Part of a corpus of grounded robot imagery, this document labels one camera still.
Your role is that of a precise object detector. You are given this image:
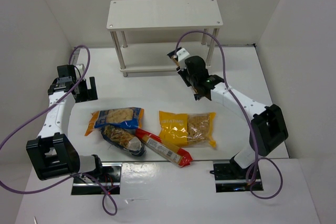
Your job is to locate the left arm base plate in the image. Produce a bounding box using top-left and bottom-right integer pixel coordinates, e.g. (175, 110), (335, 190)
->
(71, 162), (122, 196)

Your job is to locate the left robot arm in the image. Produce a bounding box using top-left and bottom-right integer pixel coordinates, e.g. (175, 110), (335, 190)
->
(26, 64), (103, 180)

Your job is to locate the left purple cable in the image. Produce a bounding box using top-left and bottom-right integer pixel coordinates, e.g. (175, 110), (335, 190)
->
(0, 45), (119, 216)

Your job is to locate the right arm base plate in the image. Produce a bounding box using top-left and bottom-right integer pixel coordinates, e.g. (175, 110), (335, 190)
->
(209, 161), (250, 193)

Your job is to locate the blue-ended spaghetti pack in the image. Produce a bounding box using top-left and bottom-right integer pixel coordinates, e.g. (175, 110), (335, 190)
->
(167, 51), (198, 94)

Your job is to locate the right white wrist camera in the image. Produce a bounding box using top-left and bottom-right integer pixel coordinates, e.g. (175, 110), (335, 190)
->
(176, 48), (190, 65)

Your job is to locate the white two-tier shelf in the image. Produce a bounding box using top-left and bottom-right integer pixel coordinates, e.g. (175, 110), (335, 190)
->
(107, 0), (223, 77)

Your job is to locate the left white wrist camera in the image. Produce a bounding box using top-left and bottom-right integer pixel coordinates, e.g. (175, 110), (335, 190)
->
(75, 63), (85, 72)

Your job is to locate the blue yellow pasta bag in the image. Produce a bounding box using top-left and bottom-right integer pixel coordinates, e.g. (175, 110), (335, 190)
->
(85, 107), (144, 136)

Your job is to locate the red spaghetti pack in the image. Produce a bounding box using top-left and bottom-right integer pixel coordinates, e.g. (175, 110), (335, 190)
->
(135, 129), (193, 167)

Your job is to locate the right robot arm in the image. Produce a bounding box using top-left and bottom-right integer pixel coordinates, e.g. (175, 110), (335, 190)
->
(172, 56), (288, 173)

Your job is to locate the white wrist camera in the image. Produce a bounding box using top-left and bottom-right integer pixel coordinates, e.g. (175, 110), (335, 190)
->
(75, 63), (85, 72)
(176, 48), (190, 65)

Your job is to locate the dark fusilli pasta bag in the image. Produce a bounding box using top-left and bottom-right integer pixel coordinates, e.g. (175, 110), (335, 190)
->
(100, 125), (145, 157)

